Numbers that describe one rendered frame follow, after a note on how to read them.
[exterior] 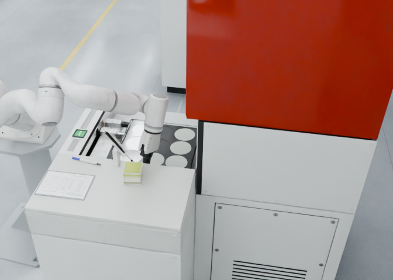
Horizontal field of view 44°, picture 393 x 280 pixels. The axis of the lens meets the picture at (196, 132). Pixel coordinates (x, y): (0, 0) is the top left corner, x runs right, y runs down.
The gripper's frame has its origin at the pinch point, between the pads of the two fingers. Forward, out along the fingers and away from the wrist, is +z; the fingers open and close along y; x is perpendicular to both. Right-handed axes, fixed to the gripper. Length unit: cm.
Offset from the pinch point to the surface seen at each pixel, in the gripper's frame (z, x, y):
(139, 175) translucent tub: -3.7, 11.1, 19.6
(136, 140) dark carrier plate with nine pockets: -1.9, -15.9, -11.7
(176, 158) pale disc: -2.0, 8.4, -11.8
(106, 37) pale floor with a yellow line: 12, -240, -236
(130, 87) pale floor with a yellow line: 34, -151, -176
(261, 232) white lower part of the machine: 21, 52, -27
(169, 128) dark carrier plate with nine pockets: -7.6, -8.3, -27.4
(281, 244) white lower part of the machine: 26, 62, -33
